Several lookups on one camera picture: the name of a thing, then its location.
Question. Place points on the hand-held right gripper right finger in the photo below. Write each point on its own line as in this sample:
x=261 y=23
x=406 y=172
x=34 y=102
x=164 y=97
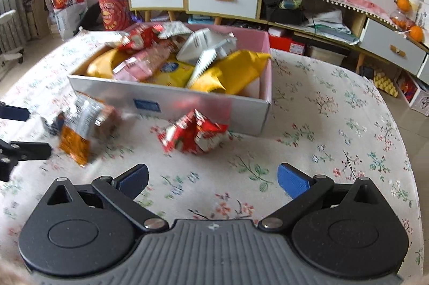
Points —
x=293 y=181

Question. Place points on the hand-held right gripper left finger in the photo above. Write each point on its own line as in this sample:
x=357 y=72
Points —
x=132 y=179

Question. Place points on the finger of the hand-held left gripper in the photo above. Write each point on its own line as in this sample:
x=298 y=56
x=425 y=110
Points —
x=30 y=150
x=13 y=113

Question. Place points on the orange and silver snack packet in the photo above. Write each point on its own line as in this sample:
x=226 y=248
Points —
x=83 y=124

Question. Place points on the pink lined cardboard box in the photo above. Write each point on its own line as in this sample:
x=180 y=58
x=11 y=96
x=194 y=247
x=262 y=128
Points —
x=234 y=114

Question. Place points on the dark yellow snack packet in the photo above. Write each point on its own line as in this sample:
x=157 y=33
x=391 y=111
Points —
x=100 y=63

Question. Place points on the yellow packet with blue print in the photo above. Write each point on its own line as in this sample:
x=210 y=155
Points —
x=171 y=72

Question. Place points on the pink snack packet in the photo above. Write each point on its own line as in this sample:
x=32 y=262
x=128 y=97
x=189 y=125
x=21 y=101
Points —
x=140 y=65

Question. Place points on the bright yellow snack packet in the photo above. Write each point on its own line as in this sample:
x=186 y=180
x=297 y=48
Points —
x=234 y=70

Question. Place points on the silver packet with serrated edge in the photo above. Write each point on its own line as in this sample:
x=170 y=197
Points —
x=201 y=67

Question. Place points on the red and white snack packet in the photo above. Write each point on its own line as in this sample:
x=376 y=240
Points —
x=140 y=38

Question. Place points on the small silver patterned packet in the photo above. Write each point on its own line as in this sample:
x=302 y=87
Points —
x=174 y=30

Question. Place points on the floral tablecloth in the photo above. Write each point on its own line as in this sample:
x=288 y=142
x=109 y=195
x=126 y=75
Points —
x=301 y=154

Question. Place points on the white plastic bag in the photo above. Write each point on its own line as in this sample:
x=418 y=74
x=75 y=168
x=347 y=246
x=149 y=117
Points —
x=67 y=13

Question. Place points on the black flat case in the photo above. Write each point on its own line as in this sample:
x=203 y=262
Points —
x=92 y=16

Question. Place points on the clear storage bin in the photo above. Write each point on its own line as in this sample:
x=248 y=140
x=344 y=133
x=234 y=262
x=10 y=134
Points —
x=326 y=55

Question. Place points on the yellow egg tray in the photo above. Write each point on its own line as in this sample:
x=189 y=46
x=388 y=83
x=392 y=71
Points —
x=385 y=83

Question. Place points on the red shoe box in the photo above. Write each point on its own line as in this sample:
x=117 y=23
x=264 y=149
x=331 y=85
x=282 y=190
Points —
x=285 y=43

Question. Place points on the red gift bag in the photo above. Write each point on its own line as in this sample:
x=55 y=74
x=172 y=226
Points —
x=112 y=11

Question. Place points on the white plastic basket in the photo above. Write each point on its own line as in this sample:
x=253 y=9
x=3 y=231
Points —
x=415 y=97

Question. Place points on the pile of white papers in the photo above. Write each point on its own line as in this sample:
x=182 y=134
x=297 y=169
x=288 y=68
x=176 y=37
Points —
x=331 y=26

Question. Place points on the black bag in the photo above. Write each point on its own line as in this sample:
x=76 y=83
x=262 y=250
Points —
x=285 y=15

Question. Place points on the white tv stand drawer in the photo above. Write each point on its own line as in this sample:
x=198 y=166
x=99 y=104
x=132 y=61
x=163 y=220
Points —
x=392 y=46

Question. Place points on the wooden tv stand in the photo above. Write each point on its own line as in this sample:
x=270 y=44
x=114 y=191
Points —
x=355 y=20

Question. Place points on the orange fruit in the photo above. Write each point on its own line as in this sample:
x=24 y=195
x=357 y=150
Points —
x=416 y=34
x=403 y=3

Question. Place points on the glass jar of oranges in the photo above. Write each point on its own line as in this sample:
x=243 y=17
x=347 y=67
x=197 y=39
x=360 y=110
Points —
x=400 y=21

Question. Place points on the black handheld camera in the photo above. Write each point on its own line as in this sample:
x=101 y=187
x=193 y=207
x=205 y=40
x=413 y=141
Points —
x=367 y=72

